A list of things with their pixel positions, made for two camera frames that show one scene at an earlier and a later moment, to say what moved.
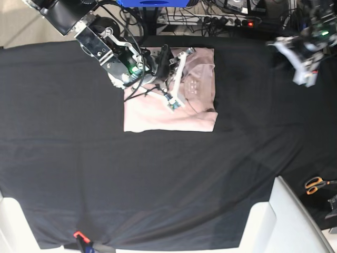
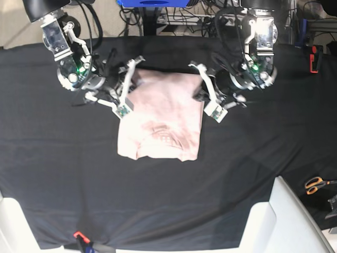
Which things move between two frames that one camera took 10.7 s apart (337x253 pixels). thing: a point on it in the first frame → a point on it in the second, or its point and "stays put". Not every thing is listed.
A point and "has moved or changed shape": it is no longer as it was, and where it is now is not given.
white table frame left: x=16 y=234 stays put
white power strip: x=209 y=20 stays put
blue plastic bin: x=154 y=3 stays put
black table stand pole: x=150 y=15 stays put
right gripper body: x=305 y=56 → x=215 y=109
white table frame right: x=283 y=224 stays put
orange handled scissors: x=313 y=183 stays put
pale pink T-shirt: x=146 y=108 has moved or changed shape
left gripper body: x=168 y=74 → x=117 y=79
